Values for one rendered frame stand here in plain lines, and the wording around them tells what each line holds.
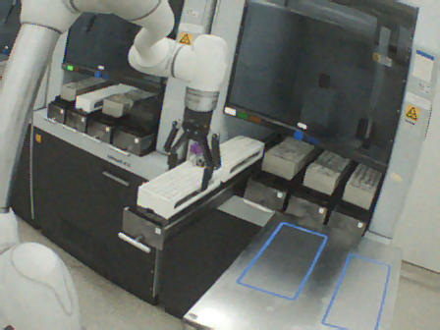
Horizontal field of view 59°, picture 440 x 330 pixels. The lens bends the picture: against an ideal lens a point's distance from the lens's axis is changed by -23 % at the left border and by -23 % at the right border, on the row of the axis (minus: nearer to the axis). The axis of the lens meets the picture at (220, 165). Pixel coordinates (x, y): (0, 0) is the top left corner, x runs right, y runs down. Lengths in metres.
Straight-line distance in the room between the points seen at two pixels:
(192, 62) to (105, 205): 0.92
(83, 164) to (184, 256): 0.57
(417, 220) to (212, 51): 1.88
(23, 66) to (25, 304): 0.44
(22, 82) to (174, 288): 1.32
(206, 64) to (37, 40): 0.57
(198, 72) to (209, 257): 0.77
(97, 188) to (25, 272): 1.28
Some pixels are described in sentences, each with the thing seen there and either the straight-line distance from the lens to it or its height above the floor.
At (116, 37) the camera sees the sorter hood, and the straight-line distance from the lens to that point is 1.90.
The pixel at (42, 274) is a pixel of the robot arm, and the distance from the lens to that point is 0.75.
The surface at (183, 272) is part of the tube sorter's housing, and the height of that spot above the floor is 0.34.
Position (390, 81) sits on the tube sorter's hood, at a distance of 1.46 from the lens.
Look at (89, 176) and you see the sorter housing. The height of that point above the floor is 0.56.
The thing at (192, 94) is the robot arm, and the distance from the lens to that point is 1.28.
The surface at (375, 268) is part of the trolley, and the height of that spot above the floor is 0.82.
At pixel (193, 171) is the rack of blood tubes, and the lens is 1.43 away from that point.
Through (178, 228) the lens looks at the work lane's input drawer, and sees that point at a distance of 1.30.
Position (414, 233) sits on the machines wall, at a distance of 2.82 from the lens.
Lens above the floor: 1.44
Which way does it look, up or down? 23 degrees down
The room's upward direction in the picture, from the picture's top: 11 degrees clockwise
